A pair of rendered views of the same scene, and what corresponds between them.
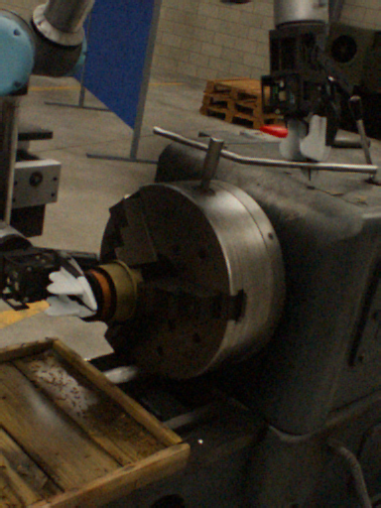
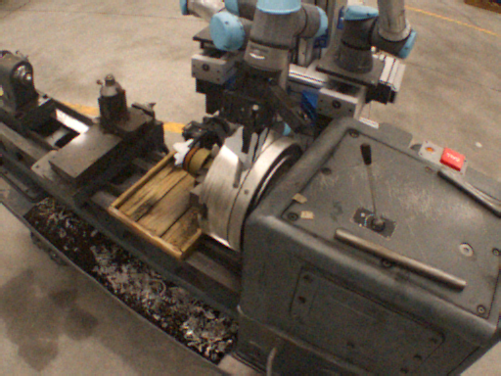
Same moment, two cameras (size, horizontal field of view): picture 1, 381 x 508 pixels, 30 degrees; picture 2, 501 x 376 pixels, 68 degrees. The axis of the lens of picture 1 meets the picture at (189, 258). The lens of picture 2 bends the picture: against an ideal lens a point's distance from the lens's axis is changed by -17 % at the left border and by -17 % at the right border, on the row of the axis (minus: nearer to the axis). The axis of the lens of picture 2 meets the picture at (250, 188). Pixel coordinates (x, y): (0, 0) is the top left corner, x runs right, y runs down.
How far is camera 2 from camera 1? 124 cm
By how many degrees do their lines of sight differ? 66
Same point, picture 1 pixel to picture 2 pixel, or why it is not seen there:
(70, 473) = (149, 219)
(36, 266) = (187, 132)
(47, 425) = (178, 203)
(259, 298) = (217, 217)
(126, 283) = (197, 164)
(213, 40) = not seen: outside the picture
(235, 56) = not seen: outside the picture
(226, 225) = (221, 165)
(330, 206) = (271, 201)
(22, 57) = (225, 34)
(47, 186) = (344, 112)
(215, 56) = not seen: outside the picture
